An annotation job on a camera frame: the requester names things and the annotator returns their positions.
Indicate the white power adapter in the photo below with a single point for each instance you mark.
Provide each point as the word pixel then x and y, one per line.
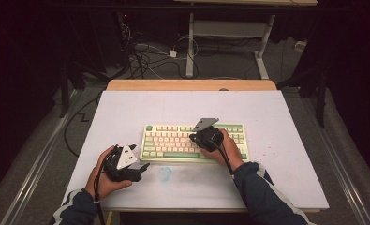
pixel 173 53

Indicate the white metal desk frame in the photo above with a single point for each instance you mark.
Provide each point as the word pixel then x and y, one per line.
pixel 229 28

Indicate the white table mat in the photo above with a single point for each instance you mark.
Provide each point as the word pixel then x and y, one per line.
pixel 189 106

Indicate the cream and green keyboard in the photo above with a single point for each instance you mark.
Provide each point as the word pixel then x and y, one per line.
pixel 170 143

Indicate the wooden table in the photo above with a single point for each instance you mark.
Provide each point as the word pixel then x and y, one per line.
pixel 189 85

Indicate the black metal stand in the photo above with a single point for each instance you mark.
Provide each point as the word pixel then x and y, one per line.
pixel 321 103
pixel 64 93

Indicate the person's right hand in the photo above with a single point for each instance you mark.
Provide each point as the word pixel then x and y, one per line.
pixel 232 153

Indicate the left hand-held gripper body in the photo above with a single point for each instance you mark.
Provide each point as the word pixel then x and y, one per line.
pixel 127 157

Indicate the white power strip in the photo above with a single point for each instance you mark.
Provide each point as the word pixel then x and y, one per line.
pixel 300 46

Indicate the metal floor rail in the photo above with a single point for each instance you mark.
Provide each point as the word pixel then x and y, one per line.
pixel 32 175
pixel 345 181

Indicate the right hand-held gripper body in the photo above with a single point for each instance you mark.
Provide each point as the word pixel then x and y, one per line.
pixel 209 137

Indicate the person's left hand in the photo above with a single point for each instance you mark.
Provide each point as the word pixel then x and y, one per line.
pixel 103 186

